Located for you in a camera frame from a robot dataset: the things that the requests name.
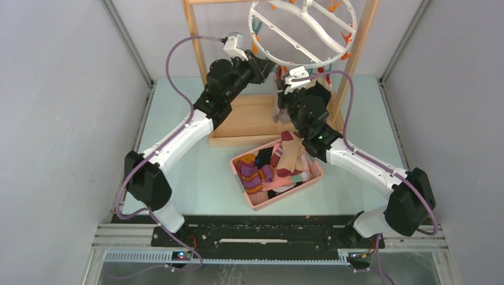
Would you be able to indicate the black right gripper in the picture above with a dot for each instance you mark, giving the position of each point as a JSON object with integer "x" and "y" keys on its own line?
{"x": 282, "y": 97}

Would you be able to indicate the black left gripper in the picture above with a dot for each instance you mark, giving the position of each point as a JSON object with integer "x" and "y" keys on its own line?
{"x": 259, "y": 68}

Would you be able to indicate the navy santa sock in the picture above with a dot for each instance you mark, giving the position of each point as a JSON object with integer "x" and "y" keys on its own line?
{"x": 325, "y": 84}

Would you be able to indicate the grey sock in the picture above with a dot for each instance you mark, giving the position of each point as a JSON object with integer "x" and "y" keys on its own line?
{"x": 279, "y": 115}

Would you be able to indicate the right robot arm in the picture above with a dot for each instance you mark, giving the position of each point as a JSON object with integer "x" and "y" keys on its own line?
{"x": 409, "y": 195}

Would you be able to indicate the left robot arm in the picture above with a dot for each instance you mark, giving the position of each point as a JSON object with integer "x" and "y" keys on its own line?
{"x": 145, "y": 173}

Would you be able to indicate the white round clip hanger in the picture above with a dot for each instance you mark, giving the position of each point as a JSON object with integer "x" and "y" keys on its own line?
{"x": 303, "y": 33}

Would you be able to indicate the wooden hanger stand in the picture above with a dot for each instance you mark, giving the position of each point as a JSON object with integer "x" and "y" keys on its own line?
{"x": 250, "y": 121}

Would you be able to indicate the orange clothespin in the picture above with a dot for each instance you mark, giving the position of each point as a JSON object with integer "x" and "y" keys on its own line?
{"x": 255, "y": 41}

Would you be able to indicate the beige red striped sock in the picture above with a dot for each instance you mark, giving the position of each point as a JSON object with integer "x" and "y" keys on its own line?
{"x": 289, "y": 156}

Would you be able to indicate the pink plastic basket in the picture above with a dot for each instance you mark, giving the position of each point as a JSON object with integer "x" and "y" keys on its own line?
{"x": 264, "y": 198}

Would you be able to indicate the pink mint sock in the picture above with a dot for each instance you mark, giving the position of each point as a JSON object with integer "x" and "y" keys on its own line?
{"x": 282, "y": 184}

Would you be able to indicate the purple striped sock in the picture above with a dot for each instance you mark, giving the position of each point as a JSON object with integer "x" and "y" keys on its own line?
{"x": 252, "y": 176}

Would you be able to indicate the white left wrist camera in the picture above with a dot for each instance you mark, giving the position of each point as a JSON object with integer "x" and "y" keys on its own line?
{"x": 232, "y": 47}

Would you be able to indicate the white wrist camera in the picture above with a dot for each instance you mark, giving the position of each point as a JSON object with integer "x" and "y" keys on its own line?
{"x": 296, "y": 79}
{"x": 232, "y": 47}

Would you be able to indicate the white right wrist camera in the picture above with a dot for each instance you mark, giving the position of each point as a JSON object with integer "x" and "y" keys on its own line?
{"x": 296, "y": 79}

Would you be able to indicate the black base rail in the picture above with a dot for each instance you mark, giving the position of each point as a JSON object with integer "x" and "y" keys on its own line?
{"x": 267, "y": 238}

